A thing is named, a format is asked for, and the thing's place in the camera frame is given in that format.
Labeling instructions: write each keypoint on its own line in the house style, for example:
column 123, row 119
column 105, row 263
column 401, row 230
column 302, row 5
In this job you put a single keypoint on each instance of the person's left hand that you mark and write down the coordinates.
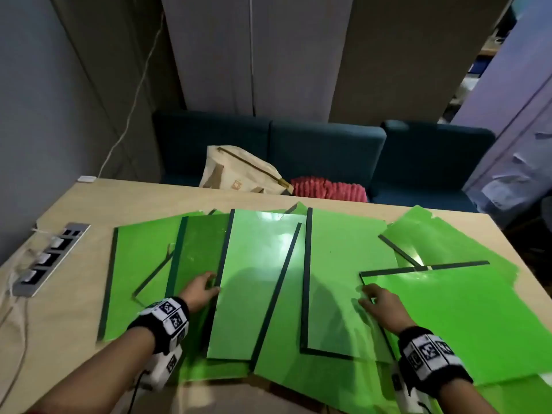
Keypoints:
column 200, row 291

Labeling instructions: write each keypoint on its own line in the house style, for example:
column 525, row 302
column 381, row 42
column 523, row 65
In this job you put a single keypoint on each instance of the person's right hand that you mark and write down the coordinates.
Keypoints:
column 386, row 310

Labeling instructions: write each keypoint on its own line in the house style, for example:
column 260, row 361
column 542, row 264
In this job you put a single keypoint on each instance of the pile of green folders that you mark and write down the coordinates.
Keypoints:
column 340, row 275

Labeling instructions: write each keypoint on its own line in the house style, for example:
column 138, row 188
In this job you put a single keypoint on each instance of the person's left forearm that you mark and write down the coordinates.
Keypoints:
column 95, row 379

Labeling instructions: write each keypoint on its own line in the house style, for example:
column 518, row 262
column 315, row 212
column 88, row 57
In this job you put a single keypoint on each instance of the person's right forearm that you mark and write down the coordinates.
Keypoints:
column 465, row 401

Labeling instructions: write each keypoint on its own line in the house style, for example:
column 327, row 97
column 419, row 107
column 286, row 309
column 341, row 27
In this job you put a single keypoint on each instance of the table power socket strip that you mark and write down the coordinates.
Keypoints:
column 23, row 291

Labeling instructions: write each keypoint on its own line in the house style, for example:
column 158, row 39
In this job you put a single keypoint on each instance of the black left wristband with markers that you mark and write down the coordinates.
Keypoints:
column 168, row 314

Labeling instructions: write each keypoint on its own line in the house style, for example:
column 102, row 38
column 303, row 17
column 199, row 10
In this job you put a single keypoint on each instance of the black wristband with markers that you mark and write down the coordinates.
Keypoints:
column 168, row 314
column 431, row 353

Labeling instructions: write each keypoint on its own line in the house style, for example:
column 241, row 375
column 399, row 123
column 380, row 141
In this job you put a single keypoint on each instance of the black right wristband with markers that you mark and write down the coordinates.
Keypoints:
column 431, row 353

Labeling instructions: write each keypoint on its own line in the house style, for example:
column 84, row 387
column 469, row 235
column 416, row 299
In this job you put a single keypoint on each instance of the beige tote bag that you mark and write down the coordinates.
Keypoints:
column 241, row 168

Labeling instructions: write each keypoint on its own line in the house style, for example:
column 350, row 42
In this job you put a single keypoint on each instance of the red ribbed cushion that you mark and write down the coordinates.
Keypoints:
column 327, row 189

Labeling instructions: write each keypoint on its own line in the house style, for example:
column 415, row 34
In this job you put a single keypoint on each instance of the white plug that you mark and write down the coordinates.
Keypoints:
column 44, row 258
column 29, row 276
column 57, row 242

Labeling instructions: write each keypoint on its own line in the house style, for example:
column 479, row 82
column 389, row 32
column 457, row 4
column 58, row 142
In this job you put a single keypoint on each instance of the dark teal armchair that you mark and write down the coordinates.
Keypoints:
column 431, row 159

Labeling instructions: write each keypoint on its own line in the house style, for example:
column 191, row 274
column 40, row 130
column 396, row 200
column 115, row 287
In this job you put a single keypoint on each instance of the small white adapter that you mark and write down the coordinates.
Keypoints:
column 86, row 178

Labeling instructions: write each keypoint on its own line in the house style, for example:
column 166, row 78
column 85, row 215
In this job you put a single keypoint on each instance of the dark teal sofa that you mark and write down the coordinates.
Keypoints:
column 302, row 146

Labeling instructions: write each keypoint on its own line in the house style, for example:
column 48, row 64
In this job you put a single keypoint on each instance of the grey partition panel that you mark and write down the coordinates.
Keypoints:
column 207, row 51

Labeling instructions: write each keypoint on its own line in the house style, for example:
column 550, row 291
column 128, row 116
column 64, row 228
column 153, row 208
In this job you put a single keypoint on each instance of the lavender board with taped papers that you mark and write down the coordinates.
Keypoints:
column 517, row 103

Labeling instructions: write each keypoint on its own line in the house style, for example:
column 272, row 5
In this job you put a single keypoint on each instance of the taupe partition panel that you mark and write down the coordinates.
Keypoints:
column 409, row 51

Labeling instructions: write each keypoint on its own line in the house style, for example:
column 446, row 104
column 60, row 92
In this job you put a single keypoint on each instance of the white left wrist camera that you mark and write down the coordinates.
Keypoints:
column 164, row 366

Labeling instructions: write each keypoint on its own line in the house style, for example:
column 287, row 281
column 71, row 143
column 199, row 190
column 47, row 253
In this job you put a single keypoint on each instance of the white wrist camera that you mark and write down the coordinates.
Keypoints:
column 164, row 366
column 405, row 396

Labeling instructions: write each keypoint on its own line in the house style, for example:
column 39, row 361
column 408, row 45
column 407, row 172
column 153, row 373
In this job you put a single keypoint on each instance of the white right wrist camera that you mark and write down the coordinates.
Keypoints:
column 405, row 396

